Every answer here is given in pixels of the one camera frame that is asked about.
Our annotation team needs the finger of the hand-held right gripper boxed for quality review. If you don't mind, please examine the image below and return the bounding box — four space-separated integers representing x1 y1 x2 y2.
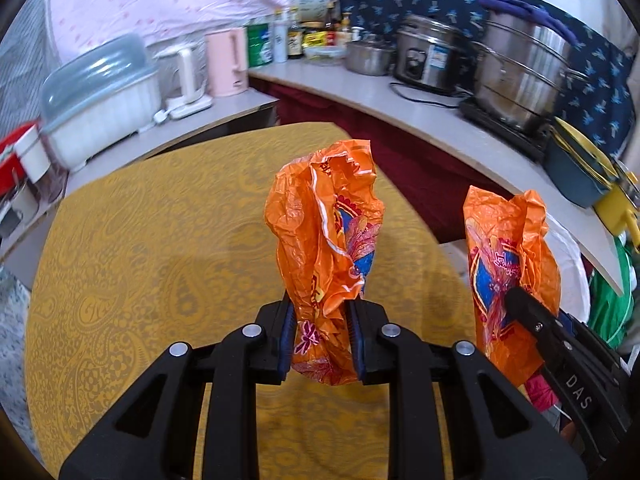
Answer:
502 287 568 356
557 310 623 363

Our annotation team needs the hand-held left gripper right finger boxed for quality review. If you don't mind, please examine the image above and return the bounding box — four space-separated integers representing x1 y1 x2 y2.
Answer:
347 301 586 480

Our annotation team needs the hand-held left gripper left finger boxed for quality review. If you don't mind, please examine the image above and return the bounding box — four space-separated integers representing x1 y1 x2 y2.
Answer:
60 300 296 480

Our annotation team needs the orange printed plastic bag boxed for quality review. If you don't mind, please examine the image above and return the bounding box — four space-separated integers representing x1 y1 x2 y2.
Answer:
462 185 562 387
264 139 386 387

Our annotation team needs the green plastic bag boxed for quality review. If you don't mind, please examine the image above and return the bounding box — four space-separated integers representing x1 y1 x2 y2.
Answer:
587 237 637 350

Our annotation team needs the yellow mug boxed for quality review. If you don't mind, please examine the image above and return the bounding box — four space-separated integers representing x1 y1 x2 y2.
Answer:
592 160 640 252

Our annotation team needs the blue basin with yellow strainer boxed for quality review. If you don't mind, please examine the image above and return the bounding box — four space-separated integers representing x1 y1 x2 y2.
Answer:
542 132 615 209
550 116 624 187

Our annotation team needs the black induction cooker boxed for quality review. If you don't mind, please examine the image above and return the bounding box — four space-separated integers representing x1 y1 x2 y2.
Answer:
459 97 553 162

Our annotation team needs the red cloth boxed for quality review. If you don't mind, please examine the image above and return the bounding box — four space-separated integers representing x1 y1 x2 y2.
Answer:
270 82 516 246

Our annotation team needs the large steel steamer pot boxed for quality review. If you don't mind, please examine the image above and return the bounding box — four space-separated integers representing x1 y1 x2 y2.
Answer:
470 0 592 134

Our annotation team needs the steel rice cooker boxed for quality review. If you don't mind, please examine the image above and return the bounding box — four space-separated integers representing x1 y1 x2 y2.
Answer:
392 14 474 95

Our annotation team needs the white countertop appliance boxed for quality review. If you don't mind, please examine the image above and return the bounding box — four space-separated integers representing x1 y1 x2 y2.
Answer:
154 44 214 122

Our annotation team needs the small steel pot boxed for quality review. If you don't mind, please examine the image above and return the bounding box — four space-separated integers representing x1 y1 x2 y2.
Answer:
345 35 396 77

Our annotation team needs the pink kettle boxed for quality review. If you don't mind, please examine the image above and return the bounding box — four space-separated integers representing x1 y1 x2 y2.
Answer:
204 27 250 98

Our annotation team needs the clear food container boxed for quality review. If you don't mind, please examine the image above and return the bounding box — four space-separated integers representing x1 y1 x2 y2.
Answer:
303 45 349 66

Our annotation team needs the dish box with grey lid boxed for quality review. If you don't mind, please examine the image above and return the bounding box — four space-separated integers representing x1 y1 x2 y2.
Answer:
39 32 162 172

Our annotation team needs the white label bottle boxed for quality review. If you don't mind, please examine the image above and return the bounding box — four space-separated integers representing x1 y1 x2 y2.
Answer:
272 10 291 64

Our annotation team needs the dark sauce bottle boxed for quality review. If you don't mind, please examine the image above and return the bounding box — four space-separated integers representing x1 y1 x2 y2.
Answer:
287 7 305 60

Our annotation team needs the red and white container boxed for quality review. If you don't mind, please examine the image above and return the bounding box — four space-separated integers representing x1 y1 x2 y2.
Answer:
0 122 54 197

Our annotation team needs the white food package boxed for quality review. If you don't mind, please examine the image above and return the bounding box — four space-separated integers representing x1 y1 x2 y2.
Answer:
287 0 334 22

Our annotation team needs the grey mesh curtain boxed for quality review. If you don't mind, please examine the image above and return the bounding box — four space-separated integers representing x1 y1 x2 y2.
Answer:
0 0 66 128

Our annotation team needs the black power cable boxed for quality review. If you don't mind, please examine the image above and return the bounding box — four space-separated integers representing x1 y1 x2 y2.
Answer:
390 80 473 111

